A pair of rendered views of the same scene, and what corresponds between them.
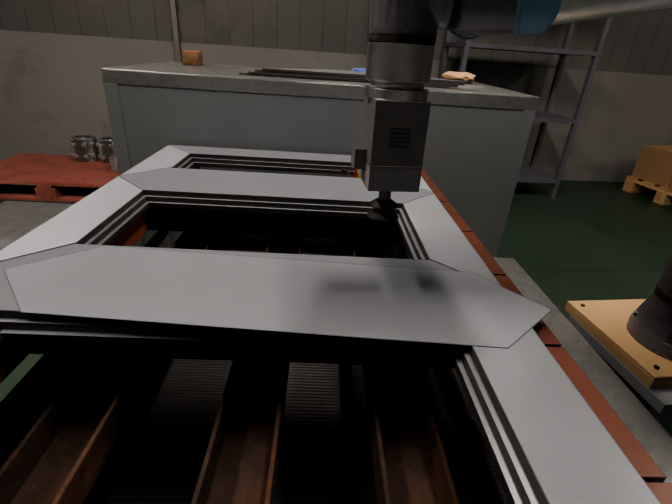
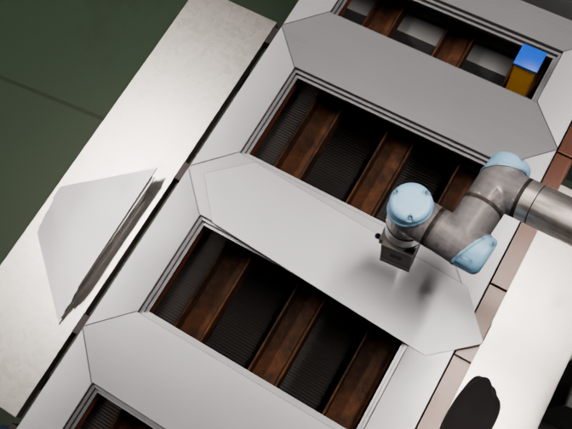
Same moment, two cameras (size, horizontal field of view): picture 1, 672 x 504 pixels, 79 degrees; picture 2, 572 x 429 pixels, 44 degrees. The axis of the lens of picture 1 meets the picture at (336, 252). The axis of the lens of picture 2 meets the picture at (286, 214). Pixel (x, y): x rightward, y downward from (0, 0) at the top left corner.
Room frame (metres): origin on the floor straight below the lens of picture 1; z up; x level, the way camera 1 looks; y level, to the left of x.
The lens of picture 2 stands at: (0.11, -0.20, 2.40)
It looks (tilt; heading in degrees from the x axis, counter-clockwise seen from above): 70 degrees down; 48
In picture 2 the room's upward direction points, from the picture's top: 16 degrees counter-clockwise
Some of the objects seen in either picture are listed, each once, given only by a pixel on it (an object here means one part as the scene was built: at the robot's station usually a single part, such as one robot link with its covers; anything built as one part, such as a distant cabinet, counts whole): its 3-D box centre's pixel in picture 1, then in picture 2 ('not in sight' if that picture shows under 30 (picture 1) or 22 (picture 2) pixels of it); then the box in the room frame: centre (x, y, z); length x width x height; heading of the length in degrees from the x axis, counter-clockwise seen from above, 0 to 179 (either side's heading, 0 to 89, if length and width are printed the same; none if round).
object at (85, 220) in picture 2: not in sight; (79, 227); (0.21, 0.67, 0.77); 0.45 x 0.20 x 0.04; 3
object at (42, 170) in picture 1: (69, 164); not in sight; (3.18, 2.18, 0.17); 1.25 x 0.84 x 0.34; 98
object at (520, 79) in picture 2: not in sight; (520, 81); (1.11, -0.07, 0.78); 0.05 x 0.05 x 0.19; 3
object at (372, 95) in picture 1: (381, 135); (398, 236); (0.52, -0.05, 1.05); 0.10 x 0.09 x 0.16; 98
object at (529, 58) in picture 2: not in sight; (529, 60); (1.11, -0.07, 0.88); 0.06 x 0.06 x 0.02; 3
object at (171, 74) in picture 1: (325, 82); not in sight; (1.60, 0.08, 1.03); 1.30 x 0.60 x 0.04; 93
